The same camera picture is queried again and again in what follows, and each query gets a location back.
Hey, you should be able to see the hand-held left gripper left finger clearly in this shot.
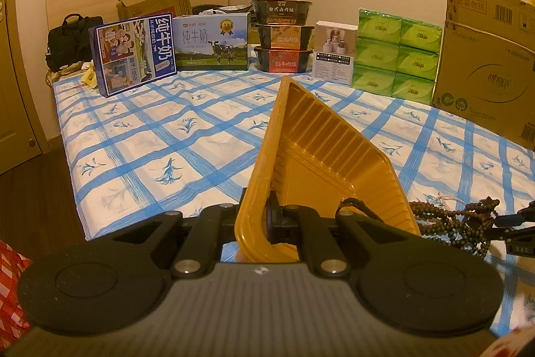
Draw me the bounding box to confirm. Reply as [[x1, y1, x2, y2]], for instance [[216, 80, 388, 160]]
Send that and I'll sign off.
[[111, 188, 251, 279]]

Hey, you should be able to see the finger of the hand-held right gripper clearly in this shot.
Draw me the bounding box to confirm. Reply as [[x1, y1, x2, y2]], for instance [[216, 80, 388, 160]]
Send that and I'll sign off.
[[497, 200, 535, 227], [487, 224, 535, 255]]

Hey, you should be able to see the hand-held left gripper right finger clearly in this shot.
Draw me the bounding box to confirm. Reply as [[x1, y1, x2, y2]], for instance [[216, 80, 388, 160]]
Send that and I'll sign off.
[[266, 192, 419, 279]]

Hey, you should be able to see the dark brown bead necklace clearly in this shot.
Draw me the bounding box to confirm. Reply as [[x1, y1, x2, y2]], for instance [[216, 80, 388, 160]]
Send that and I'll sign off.
[[407, 196, 502, 262]]

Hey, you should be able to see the yellow plastic tray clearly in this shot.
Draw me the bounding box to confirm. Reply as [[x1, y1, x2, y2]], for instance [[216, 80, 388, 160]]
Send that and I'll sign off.
[[234, 76, 422, 263]]

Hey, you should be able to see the blue checked bed sheet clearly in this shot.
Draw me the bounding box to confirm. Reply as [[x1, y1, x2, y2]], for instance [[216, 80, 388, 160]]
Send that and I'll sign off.
[[45, 68, 535, 341]]

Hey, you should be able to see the large brown cardboard box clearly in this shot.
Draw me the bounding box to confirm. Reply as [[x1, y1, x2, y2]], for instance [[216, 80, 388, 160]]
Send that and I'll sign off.
[[430, 0, 535, 152]]

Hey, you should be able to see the red label instant meal bowl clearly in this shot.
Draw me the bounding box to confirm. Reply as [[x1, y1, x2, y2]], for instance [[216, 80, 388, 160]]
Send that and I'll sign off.
[[253, 46, 313, 74]]

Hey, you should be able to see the milk box with cow picture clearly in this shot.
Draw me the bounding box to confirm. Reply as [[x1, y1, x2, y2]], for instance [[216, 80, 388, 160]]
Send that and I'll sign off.
[[172, 12, 251, 72]]

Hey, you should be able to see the white product box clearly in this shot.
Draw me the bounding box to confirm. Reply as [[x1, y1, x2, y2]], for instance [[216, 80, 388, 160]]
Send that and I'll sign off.
[[311, 21, 359, 86]]

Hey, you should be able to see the blue milk carton box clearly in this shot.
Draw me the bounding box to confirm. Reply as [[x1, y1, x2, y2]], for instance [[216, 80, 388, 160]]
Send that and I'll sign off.
[[88, 12, 177, 98]]

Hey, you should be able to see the orange label instant meal bowl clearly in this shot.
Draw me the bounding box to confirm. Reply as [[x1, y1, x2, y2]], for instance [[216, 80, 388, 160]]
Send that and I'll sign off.
[[256, 23, 314, 50]]

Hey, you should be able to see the yellow cloth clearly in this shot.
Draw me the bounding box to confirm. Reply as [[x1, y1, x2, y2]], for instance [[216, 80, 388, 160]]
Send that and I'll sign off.
[[79, 61, 100, 90]]

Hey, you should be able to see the stack of green tissue packs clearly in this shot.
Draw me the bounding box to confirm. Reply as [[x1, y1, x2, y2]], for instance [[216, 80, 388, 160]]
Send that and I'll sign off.
[[351, 8, 444, 105]]

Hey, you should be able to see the white plastic bag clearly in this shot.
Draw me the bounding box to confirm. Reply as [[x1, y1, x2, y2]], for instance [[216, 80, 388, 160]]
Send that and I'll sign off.
[[198, 4, 252, 16]]

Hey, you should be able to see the black instant meal bowl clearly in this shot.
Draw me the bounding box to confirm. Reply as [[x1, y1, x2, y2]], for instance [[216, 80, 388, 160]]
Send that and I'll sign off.
[[251, 0, 314, 26]]

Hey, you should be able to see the red checked bag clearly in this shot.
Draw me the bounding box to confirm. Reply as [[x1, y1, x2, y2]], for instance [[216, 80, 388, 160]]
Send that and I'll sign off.
[[0, 240, 34, 353]]

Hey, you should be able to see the small brown cardboard box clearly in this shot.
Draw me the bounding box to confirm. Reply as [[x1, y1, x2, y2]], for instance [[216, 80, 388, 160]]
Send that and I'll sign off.
[[116, 0, 194, 22]]

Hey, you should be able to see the black bag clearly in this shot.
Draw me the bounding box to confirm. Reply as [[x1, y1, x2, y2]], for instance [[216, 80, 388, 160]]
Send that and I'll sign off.
[[45, 14, 104, 72]]

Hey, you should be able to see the wooden door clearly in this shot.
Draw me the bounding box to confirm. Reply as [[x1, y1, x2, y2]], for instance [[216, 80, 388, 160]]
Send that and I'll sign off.
[[0, 0, 55, 176]]

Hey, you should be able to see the white bead string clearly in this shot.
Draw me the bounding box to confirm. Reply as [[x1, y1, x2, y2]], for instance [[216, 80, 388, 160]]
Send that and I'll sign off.
[[426, 192, 465, 216]]

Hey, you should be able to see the black cord necklace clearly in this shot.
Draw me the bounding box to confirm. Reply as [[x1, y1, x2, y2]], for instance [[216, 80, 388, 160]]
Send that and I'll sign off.
[[335, 197, 387, 223]]

